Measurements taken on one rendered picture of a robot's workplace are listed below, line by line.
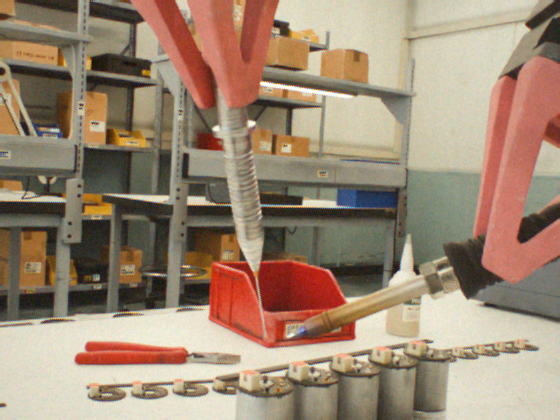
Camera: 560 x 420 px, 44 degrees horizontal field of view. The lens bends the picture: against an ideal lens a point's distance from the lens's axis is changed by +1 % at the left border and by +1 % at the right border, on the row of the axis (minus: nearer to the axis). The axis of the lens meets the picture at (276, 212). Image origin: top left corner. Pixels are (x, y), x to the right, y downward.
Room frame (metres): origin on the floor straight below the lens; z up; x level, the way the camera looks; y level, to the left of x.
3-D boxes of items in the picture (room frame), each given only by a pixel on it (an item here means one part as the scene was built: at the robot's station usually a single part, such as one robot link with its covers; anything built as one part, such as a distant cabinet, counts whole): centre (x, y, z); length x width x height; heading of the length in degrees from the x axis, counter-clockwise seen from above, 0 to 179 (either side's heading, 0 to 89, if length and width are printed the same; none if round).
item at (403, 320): (0.68, -0.13, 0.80); 0.03 x 0.03 x 0.10
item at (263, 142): (5.17, 0.28, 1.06); 1.20 x 0.45 x 2.12; 127
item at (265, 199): (3.31, 0.02, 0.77); 0.24 x 0.16 x 0.04; 126
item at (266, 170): (3.20, -0.13, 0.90); 1.30 x 0.06 x 0.12; 127
